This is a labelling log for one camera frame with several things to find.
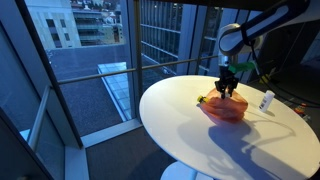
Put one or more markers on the black robot stand equipment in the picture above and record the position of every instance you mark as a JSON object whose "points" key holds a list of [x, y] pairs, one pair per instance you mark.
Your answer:
{"points": [[296, 60]]}

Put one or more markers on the small yellow capped item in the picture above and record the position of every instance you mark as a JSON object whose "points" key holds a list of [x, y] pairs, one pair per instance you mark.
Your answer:
{"points": [[202, 99]]}

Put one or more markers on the small orange black tool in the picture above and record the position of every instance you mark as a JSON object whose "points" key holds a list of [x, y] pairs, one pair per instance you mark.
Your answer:
{"points": [[300, 109]]}

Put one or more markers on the white table pedestal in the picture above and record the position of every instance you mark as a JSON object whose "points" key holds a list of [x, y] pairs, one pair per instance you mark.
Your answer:
{"points": [[180, 171]]}

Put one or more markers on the grey metal window rail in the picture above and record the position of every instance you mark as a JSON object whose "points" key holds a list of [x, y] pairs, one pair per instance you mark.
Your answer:
{"points": [[38, 120], [133, 70]]}

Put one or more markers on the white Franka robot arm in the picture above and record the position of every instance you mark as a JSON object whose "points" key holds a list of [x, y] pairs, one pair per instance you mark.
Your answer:
{"points": [[266, 20]]}

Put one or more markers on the white tube with green logo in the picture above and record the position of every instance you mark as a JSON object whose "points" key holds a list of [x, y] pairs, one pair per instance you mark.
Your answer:
{"points": [[266, 101]]}

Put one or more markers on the orange translucent plastic bag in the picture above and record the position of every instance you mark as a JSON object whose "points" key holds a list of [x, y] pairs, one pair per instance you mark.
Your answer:
{"points": [[226, 108]]}

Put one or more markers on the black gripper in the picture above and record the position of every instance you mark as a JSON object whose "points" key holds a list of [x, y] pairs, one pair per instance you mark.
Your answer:
{"points": [[227, 81]]}

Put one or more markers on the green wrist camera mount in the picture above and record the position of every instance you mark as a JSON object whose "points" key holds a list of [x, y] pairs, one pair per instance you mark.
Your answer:
{"points": [[241, 67]]}

